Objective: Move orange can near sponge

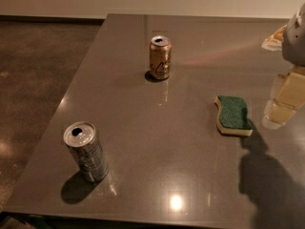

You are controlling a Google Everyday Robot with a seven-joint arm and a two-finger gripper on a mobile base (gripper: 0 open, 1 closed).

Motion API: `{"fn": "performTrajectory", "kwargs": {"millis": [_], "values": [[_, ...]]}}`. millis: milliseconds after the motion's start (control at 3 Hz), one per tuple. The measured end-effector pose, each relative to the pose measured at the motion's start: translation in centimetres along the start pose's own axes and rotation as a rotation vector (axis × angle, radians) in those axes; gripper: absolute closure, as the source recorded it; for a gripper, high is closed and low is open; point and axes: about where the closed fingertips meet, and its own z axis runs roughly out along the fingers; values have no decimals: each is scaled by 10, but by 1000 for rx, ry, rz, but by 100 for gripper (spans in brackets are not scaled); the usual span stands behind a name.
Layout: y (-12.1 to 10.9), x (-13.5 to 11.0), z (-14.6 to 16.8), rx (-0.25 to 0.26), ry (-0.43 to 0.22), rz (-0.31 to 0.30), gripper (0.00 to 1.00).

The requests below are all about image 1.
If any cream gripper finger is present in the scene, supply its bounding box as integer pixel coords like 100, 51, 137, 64
262, 66, 305, 130
261, 25, 287, 52

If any green and yellow sponge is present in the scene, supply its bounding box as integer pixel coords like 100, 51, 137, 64
214, 95, 253, 136

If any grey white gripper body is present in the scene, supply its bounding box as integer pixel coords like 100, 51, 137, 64
282, 4, 305, 66

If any silver drink can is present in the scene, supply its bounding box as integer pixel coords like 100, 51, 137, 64
63, 121, 108, 182

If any orange soda can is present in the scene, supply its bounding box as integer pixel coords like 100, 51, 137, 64
150, 35, 172, 80

